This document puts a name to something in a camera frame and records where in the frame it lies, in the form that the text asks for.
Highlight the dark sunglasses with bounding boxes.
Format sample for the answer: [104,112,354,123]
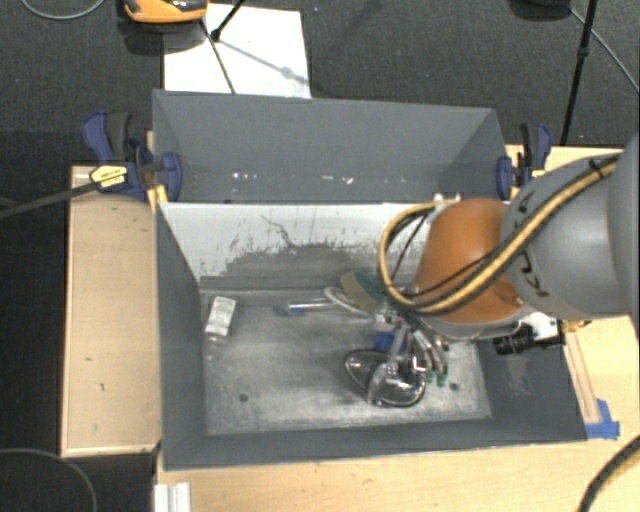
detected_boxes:
[343,348,428,409]

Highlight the grey metal bin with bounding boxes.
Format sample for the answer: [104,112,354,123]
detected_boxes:
[151,88,589,472]

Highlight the green and beige sponge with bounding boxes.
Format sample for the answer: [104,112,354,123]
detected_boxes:
[340,269,387,312]

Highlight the clear pen with blue caps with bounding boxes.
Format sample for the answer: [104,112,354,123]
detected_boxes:
[272,298,332,317]

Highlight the pale wood board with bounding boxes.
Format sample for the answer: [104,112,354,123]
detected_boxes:
[59,164,164,459]

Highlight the black cylinder on white bracket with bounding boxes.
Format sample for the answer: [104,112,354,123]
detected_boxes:
[493,312,566,357]

